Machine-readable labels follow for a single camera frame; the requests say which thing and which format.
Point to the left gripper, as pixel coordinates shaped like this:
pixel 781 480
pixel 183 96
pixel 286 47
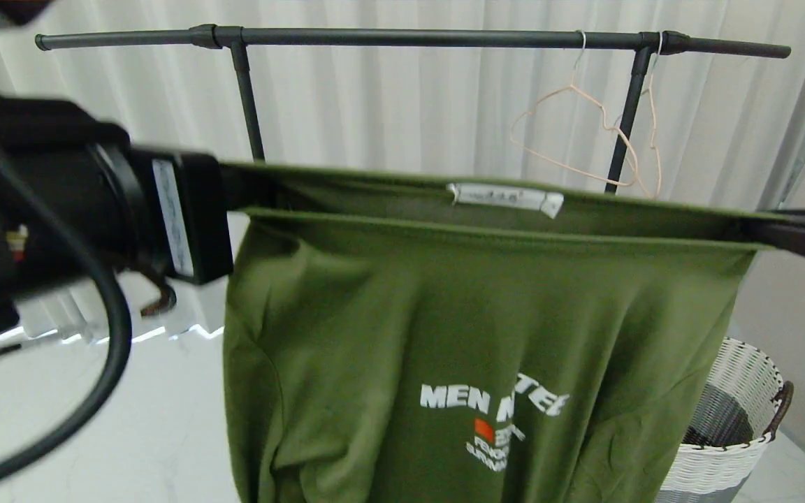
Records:
pixel 207 223

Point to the white laundry basket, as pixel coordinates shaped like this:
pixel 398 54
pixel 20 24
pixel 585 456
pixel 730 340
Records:
pixel 745 370

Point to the green long-sleeved shirt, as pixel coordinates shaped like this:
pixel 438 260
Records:
pixel 374 314

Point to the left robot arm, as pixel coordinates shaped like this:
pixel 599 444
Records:
pixel 39 181

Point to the black clothes rack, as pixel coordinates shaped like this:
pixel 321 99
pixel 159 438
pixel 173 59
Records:
pixel 409 37

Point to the pink clothes hanger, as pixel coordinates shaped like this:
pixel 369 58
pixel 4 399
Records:
pixel 652 119
pixel 570 87

